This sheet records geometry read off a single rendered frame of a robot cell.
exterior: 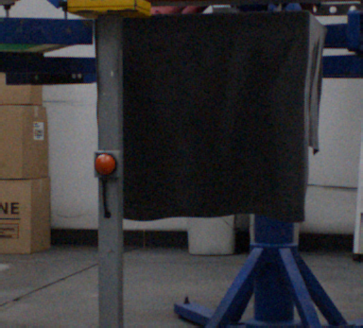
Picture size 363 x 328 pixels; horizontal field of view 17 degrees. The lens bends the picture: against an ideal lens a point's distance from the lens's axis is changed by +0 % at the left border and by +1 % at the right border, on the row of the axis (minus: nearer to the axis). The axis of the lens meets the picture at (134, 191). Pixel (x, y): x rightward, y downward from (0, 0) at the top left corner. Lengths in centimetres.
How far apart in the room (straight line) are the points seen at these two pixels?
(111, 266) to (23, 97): 482
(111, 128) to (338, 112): 492
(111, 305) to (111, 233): 14
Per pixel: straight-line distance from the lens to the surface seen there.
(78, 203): 745
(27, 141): 708
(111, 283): 233
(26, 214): 704
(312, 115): 280
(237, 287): 377
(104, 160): 227
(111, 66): 231
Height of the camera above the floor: 72
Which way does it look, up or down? 3 degrees down
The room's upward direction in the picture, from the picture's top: straight up
